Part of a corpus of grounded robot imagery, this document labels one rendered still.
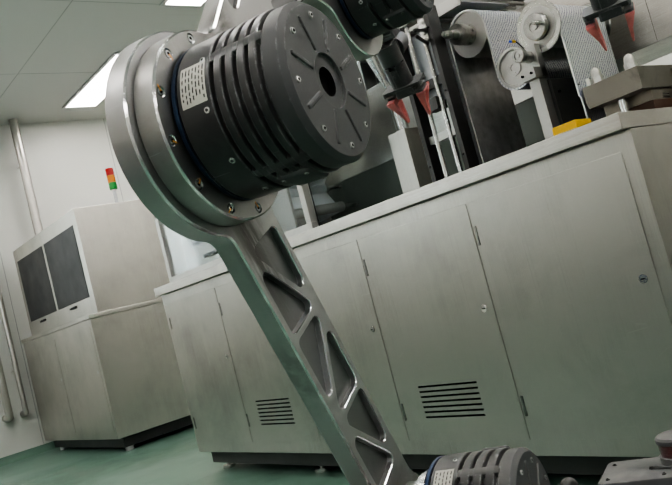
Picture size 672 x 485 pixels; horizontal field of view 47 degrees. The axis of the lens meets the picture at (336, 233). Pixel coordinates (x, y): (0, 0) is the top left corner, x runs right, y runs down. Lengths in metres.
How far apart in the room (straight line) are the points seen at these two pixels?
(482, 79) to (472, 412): 1.06
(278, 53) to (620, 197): 1.29
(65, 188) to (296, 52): 6.64
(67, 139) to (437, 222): 5.59
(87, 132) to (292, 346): 6.74
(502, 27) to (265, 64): 1.82
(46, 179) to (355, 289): 5.06
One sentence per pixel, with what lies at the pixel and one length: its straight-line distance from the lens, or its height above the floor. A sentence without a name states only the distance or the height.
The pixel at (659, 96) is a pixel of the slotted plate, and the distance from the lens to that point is 2.20.
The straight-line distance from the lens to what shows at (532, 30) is 2.32.
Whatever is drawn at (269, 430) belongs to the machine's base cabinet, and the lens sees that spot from 3.24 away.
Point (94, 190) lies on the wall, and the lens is 7.44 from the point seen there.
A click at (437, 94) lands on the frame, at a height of 1.17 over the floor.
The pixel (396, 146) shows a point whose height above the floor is 1.12.
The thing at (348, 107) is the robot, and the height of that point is 0.85.
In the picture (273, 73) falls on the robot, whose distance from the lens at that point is 0.74.
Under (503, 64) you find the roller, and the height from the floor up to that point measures 1.20.
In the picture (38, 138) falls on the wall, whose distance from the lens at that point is 7.42.
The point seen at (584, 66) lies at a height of 1.10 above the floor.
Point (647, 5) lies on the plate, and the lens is 2.54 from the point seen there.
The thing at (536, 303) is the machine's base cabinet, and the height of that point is 0.51.
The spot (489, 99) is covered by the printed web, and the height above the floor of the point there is 1.15.
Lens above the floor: 0.67
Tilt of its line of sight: 4 degrees up
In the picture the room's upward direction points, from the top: 15 degrees counter-clockwise
